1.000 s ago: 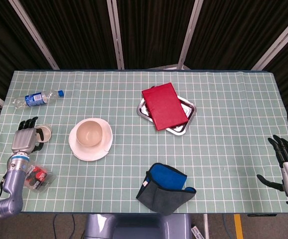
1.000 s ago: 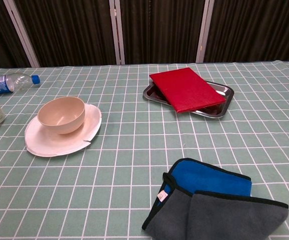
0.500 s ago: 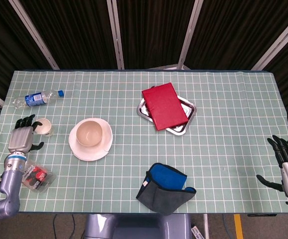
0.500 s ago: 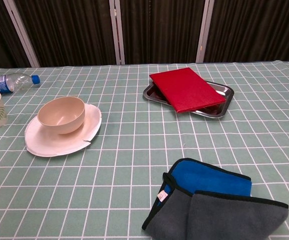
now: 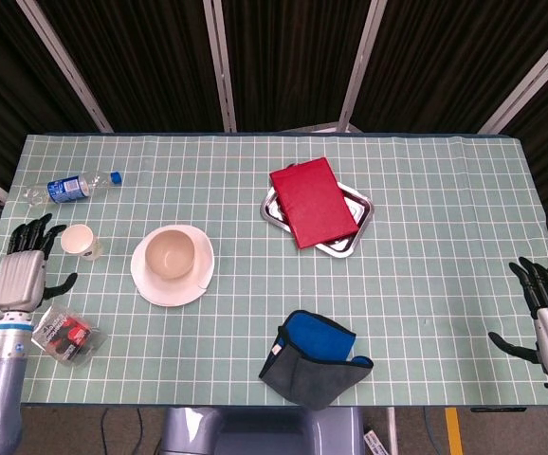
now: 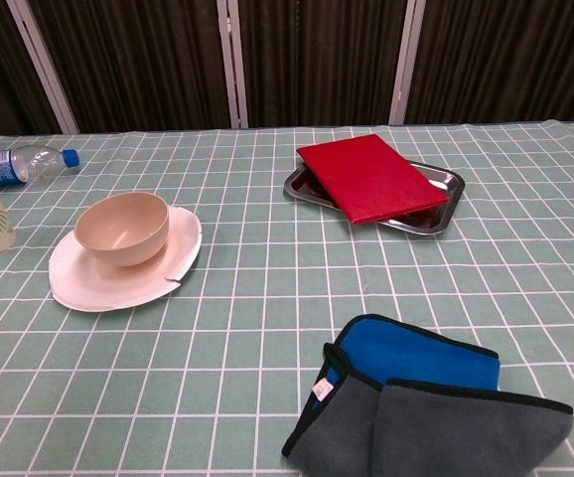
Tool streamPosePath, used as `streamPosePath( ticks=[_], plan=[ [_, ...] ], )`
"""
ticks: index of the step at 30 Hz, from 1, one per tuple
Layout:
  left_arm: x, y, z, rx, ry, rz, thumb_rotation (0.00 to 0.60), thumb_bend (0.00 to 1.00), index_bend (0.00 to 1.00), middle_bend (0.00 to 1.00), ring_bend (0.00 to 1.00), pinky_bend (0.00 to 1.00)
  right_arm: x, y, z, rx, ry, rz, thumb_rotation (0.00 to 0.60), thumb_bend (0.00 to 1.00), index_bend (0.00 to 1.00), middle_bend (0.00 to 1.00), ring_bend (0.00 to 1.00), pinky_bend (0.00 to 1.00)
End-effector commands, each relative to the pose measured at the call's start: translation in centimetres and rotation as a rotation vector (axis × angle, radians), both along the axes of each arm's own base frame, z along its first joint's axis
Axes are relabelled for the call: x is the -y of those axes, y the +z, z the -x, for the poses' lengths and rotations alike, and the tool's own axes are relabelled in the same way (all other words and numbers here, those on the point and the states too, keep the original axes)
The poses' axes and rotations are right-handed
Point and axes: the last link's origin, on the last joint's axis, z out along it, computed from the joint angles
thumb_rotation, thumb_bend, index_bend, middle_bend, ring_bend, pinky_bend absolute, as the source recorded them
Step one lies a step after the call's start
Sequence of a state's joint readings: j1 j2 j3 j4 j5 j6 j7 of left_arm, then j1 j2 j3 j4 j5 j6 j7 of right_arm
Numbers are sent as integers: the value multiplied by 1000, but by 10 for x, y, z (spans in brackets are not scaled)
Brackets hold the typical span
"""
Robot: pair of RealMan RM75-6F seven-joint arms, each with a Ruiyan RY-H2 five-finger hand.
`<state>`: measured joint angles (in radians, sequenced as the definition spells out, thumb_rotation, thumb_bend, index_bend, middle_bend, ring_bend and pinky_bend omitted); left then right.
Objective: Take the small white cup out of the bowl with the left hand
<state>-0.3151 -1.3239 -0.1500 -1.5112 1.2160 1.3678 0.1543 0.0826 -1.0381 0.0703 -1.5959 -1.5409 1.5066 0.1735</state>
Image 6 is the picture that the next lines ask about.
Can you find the red board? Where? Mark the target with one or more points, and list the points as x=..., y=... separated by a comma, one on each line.
x=371, y=176

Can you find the green checked tablecloth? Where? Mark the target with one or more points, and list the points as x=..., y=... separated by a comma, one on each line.
x=247, y=348

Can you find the silver metal tray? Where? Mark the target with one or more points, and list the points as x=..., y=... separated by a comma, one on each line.
x=441, y=208

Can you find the beige bowl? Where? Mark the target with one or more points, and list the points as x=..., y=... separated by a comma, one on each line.
x=123, y=233

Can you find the white paper plate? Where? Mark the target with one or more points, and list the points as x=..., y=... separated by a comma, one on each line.
x=118, y=290

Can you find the blue and grey cloth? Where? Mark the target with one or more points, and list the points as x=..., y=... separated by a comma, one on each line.
x=431, y=412

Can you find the clear plastic bottle blue cap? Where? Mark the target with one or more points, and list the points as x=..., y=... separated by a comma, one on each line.
x=4, y=166

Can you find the white partition frame post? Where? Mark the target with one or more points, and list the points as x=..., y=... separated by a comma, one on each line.
x=406, y=59
x=43, y=64
x=232, y=59

